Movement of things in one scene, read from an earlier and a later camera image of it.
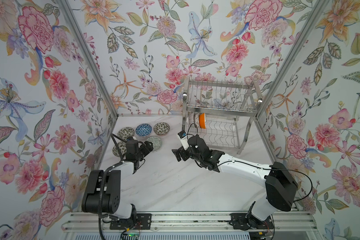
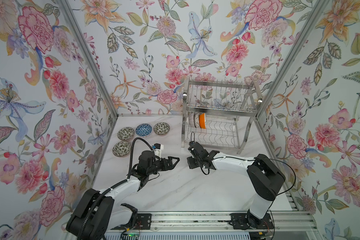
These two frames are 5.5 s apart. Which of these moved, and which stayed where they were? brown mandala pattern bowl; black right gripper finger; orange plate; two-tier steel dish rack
Moved: black right gripper finger
Stayed: brown mandala pattern bowl; two-tier steel dish rack; orange plate
